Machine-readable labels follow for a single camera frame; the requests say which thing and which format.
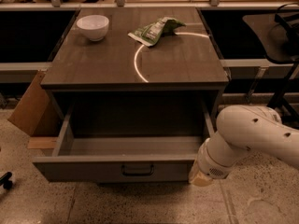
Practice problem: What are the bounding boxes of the grey top drawer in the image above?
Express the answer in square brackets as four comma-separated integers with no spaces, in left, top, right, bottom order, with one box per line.
[33,97,214,183]

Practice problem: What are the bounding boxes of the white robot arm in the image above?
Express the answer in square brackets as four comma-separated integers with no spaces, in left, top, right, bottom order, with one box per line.
[189,105,299,187]

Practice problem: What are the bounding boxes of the green snack bag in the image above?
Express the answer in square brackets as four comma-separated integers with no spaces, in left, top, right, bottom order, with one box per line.
[128,17,185,47]

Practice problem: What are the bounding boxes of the brown cardboard panel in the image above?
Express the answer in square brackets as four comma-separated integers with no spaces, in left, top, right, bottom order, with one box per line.
[8,71,61,149]

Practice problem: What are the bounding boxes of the white ceramic bowl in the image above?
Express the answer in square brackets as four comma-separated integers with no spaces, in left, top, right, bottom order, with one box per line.
[77,15,109,41]

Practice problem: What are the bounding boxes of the black chair caster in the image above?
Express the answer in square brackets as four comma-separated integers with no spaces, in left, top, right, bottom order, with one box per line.
[0,172,13,189]

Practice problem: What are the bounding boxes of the black drawer handle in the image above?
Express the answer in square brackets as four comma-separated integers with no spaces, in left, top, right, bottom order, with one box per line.
[121,164,154,176]

